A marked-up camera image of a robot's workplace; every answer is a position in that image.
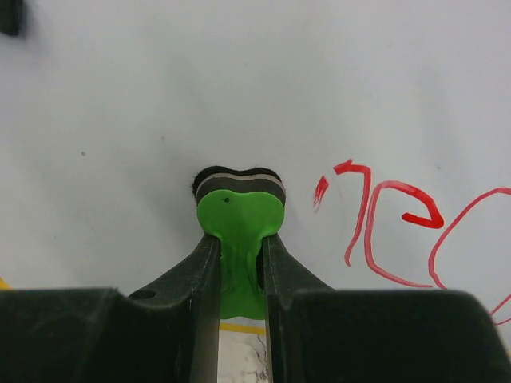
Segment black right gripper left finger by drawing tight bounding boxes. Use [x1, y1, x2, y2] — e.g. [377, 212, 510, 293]
[1, 236, 220, 382]

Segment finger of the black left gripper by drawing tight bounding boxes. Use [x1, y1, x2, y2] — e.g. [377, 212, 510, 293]
[0, 0, 22, 37]

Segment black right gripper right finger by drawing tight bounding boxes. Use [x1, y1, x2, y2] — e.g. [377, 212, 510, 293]
[261, 235, 510, 382]

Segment green whiteboard eraser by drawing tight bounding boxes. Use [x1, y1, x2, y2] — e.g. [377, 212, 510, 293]
[192, 165, 286, 320]

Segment yellow framed whiteboard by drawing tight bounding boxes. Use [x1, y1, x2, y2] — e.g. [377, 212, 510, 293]
[1, 1, 510, 339]

